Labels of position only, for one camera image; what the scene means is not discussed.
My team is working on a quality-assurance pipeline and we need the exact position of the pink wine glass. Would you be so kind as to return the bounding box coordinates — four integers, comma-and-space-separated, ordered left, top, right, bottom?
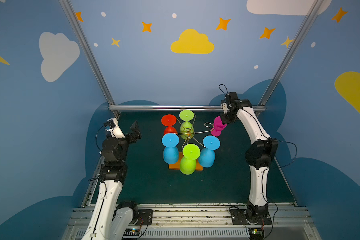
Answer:
211, 116, 227, 137

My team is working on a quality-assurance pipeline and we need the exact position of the blue wine glass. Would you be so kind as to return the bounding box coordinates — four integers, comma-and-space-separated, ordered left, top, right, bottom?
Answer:
162, 133, 179, 165
199, 136, 221, 168

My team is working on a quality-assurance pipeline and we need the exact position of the green wine glass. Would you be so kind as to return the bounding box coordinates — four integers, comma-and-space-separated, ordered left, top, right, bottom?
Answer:
179, 110, 195, 140
180, 144, 201, 175

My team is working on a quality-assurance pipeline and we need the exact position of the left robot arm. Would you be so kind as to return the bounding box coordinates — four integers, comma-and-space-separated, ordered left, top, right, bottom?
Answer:
82, 118, 142, 240

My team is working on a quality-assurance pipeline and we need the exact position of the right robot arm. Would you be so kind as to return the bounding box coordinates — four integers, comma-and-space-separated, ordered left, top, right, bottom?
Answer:
221, 92, 279, 225

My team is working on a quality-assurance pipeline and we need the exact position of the red wine glass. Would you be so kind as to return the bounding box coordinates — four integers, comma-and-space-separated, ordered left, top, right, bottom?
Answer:
161, 114, 178, 135

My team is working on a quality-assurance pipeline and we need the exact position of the orange wooden rack base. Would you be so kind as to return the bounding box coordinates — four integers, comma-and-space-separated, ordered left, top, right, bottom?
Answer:
169, 152, 203, 175

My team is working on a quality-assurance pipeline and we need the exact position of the left circuit board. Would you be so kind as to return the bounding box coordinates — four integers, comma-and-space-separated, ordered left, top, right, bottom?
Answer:
123, 229, 142, 239

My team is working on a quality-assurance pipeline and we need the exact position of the circuit board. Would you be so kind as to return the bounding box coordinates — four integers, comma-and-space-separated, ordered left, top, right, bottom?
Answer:
123, 229, 142, 239
249, 228, 265, 240

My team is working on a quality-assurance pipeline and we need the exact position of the right circuit board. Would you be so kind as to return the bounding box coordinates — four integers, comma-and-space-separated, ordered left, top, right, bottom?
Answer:
249, 228, 265, 240

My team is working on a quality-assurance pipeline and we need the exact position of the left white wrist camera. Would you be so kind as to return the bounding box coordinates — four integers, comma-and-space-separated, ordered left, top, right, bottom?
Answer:
104, 118, 125, 139

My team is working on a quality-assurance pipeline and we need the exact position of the aluminium frame back bar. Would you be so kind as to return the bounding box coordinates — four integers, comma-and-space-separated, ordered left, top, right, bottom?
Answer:
108, 104, 266, 113

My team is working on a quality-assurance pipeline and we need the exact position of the gold wire glass rack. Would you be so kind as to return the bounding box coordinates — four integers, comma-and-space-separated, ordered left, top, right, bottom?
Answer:
176, 111, 213, 150

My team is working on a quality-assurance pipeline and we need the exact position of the right floor edge rail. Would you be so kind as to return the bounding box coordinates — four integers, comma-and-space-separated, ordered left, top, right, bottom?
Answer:
275, 157, 298, 207

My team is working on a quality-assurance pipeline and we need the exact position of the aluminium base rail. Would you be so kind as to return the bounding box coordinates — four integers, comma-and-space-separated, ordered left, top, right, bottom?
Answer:
63, 203, 321, 240

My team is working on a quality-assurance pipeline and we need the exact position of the aluminium frame right post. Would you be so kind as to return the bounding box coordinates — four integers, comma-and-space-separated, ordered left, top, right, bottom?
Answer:
258, 0, 324, 109

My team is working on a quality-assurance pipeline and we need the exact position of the aluminium frame post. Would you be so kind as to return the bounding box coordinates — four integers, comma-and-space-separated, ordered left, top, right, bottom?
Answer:
258, 0, 324, 109
59, 0, 120, 119

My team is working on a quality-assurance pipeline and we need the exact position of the aluminium frame left post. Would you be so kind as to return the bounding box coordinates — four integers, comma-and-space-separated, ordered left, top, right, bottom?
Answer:
59, 0, 120, 119

